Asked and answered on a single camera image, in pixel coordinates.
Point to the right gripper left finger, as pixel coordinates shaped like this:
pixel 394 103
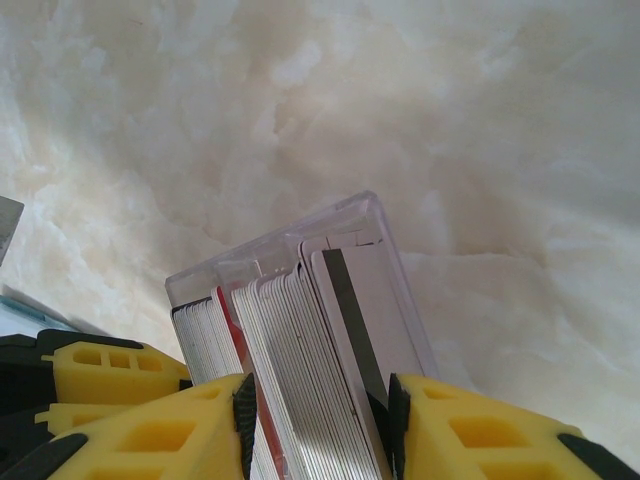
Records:
pixel 165 440

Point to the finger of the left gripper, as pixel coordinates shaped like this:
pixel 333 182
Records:
pixel 70 417
pixel 100 382

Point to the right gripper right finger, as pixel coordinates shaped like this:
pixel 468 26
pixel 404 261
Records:
pixel 500 445

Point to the blue leather card holder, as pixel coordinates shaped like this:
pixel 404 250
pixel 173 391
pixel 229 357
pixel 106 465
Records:
pixel 15 307

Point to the clear plastic card box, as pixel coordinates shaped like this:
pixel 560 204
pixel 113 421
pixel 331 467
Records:
pixel 240 260

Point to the white card with black stripe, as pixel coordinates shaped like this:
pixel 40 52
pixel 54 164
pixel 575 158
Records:
pixel 365 280

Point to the red orange card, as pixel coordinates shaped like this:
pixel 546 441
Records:
pixel 232 335

